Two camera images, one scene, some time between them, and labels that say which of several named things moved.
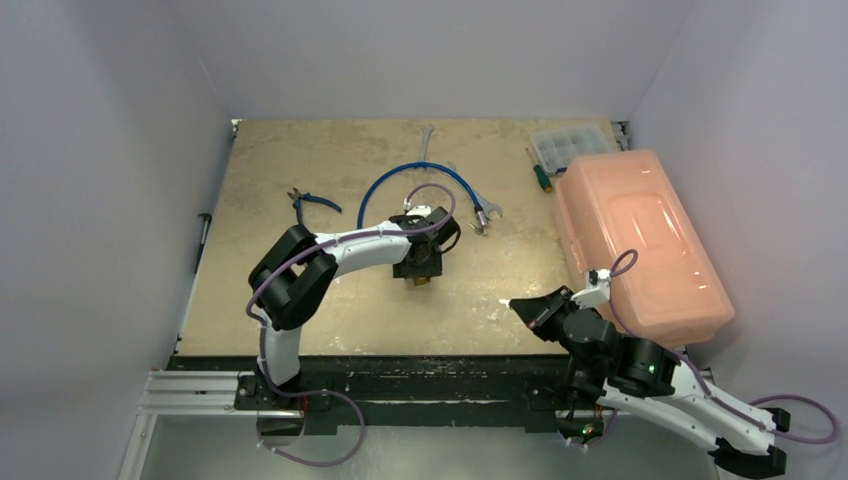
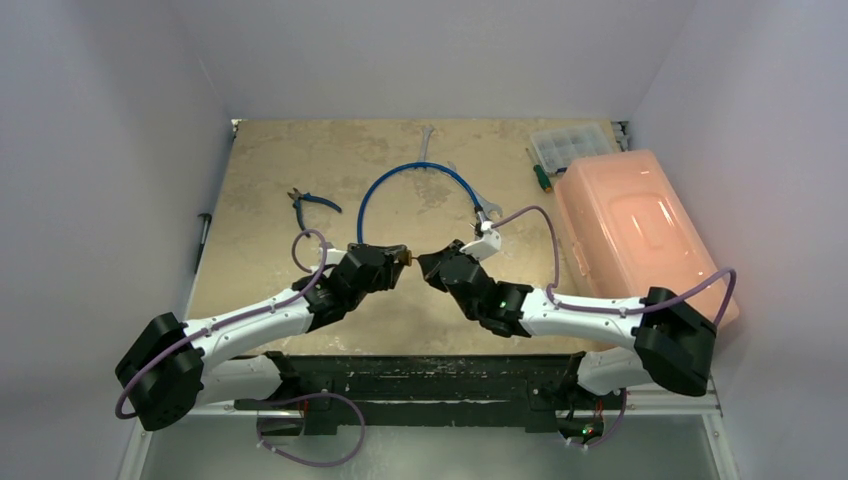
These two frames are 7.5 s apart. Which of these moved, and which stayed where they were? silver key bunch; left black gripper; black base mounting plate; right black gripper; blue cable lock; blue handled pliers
Moved: left black gripper; right black gripper
Stayed: black base mounting plate; silver key bunch; blue handled pliers; blue cable lock
